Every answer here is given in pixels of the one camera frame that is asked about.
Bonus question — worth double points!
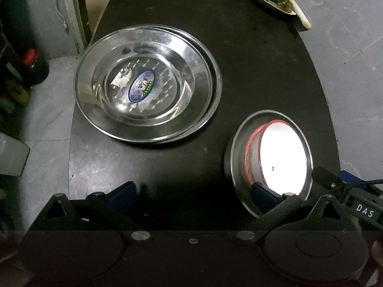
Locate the steel plate with oval sticker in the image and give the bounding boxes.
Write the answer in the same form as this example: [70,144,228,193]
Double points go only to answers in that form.
[74,26,214,142]

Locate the translucent plastic jug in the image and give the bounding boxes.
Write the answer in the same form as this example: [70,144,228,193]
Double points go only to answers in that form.
[0,132,31,177]

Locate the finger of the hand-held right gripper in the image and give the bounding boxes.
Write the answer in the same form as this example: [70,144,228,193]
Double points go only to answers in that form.
[311,166,342,196]
[339,169,374,192]

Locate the yellow container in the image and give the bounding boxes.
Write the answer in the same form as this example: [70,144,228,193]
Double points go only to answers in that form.
[5,80,31,106]

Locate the white door frame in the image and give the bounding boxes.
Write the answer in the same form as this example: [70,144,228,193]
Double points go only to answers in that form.
[63,0,88,55]

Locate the dark bottle with red cap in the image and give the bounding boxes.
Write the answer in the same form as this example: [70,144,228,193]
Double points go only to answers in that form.
[20,48,50,88]

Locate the white leek stalk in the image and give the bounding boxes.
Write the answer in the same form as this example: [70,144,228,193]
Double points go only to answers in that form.
[287,0,312,30]

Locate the black cable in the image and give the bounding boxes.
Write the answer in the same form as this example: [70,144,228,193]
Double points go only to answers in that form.
[326,179,383,193]

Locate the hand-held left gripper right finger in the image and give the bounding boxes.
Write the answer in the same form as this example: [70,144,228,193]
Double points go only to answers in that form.
[250,182,363,243]

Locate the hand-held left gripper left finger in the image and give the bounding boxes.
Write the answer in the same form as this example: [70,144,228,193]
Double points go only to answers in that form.
[44,181,151,243]

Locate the plain steel plate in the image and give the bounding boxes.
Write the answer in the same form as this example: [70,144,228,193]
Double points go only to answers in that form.
[150,26,222,144]

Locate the deep steel bowl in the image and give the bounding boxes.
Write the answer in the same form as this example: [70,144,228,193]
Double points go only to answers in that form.
[224,109,314,219]

